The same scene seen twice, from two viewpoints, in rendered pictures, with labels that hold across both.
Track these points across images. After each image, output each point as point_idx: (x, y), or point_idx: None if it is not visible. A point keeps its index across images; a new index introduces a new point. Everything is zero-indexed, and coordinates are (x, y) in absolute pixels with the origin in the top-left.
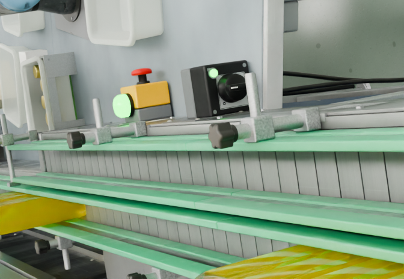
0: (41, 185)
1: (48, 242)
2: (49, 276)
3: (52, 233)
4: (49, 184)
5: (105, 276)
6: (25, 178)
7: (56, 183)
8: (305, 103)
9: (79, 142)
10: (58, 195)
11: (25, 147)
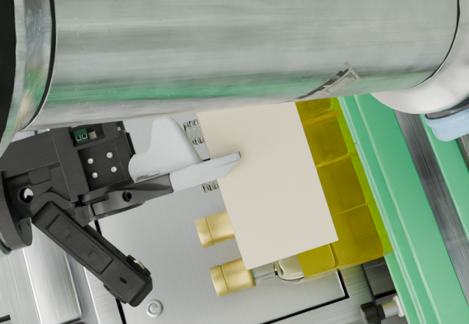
0: (396, 248)
1: (384, 315)
2: (369, 302)
3: (391, 278)
4: (415, 297)
5: None
6: (359, 123)
7: (430, 322)
8: None
9: None
10: None
11: (381, 167)
